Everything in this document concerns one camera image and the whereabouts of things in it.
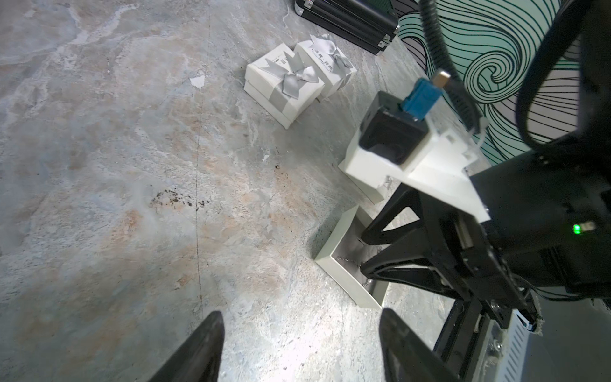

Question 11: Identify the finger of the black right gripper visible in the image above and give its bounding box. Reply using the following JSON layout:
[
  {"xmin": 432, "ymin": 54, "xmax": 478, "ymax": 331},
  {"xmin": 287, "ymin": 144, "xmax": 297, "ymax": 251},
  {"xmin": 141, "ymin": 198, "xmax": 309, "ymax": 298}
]
[
  {"xmin": 361, "ymin": 184, "xmax": 423, "ymax": 245},
  {"xmin": 360, "ymin": 238, "xmax": 458, "ymax": 299}
]

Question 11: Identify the black aluminium case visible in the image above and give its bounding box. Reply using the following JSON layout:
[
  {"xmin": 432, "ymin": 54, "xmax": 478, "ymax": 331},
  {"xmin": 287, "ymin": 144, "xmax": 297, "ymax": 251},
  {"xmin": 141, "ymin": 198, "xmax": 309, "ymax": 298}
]
[{"xmin": 294, "ymin": 0, "xmax": 399, "ymax": 55}]

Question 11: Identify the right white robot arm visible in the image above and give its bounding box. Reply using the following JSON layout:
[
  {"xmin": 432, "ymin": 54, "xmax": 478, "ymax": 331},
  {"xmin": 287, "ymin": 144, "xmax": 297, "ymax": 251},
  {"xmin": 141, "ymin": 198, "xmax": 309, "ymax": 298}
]
[{"xmin": 361, "ymin": 1, "xmax": 610, "ymax": 326}]

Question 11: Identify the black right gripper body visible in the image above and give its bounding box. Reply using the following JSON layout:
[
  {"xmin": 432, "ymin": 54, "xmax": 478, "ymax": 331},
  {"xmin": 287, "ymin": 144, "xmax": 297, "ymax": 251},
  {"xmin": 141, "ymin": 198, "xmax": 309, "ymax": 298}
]
[{"xmin": 419, "ymin": 193, "xmax": 539, "ymax": 329}]

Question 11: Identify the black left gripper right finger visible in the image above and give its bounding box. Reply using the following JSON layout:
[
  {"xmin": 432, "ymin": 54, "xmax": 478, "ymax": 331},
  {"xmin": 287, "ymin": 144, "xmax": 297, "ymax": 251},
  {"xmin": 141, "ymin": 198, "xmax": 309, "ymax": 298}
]
[{"xmin": 379, "ymin": 308, "xmax": 459, "ymax": 381}]

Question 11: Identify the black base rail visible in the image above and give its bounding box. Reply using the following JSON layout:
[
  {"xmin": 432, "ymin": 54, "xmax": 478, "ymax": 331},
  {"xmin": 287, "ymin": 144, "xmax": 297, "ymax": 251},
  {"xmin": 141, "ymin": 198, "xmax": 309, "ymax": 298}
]
[{"xmin": 434, "ymin": 299, "xmax": 504, "ymax": 381}]

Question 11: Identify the white slotted cable duct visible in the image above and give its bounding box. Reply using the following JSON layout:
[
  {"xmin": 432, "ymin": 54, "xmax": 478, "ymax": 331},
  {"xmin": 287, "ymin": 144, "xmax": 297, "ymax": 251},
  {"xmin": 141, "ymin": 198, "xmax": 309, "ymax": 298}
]
[{"xmin": 493, "ymin": 310, "xmax": 533, "ymax": 382}]

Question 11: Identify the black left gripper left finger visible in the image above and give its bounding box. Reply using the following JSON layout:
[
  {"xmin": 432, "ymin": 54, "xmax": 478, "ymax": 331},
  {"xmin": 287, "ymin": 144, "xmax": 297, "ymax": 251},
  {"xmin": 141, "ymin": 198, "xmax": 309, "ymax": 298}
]
[{"xmin": 149, "ymin": 310, "xmax": 225, "ymax": 382}]

